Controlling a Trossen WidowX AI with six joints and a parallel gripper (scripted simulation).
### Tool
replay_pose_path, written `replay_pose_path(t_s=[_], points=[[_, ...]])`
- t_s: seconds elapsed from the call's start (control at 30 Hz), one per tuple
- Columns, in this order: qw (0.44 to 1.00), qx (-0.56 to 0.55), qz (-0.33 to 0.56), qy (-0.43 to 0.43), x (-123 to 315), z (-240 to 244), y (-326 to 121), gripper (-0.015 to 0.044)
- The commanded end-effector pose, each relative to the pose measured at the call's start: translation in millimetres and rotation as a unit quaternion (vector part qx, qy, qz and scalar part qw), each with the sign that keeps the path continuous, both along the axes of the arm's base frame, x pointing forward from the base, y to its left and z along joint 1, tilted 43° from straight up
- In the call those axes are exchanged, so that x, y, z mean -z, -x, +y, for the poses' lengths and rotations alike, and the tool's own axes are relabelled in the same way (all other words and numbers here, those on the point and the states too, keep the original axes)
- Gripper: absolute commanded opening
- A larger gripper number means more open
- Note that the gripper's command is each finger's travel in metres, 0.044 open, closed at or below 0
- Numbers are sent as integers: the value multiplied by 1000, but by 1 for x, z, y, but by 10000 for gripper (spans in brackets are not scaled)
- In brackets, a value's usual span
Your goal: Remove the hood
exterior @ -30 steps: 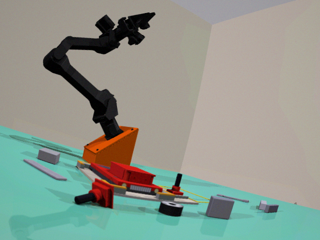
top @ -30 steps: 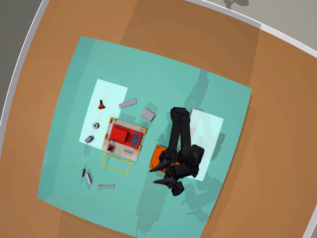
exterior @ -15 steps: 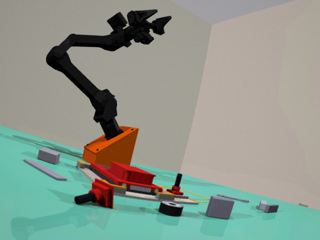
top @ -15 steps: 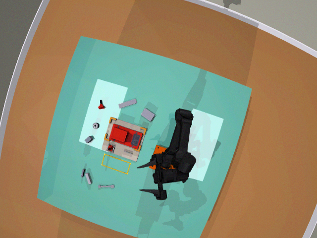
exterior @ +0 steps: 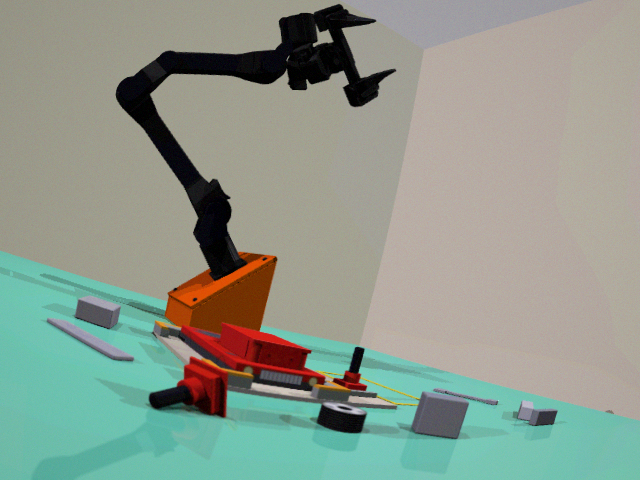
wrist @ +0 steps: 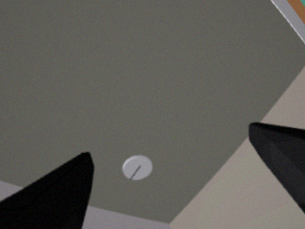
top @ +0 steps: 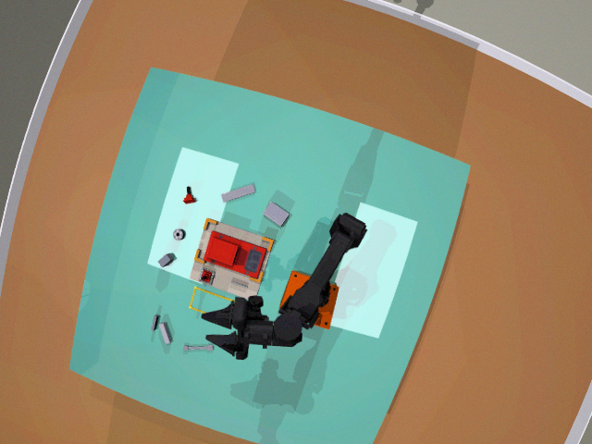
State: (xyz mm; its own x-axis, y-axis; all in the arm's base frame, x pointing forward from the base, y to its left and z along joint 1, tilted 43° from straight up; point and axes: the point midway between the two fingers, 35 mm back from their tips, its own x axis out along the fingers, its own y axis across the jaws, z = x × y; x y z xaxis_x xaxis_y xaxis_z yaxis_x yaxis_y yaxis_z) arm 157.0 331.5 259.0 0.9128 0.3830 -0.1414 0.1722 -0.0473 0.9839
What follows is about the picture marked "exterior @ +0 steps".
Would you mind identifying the black toy tyre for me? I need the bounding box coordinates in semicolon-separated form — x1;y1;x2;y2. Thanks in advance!
317;402;368;433

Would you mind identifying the grey flat bar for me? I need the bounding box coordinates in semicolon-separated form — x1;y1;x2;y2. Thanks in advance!
47;318;134;361

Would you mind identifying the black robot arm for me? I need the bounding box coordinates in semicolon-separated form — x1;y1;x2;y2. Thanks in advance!
116;13;333;281

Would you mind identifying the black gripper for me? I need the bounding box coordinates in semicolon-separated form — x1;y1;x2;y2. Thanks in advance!
313;4;396;107

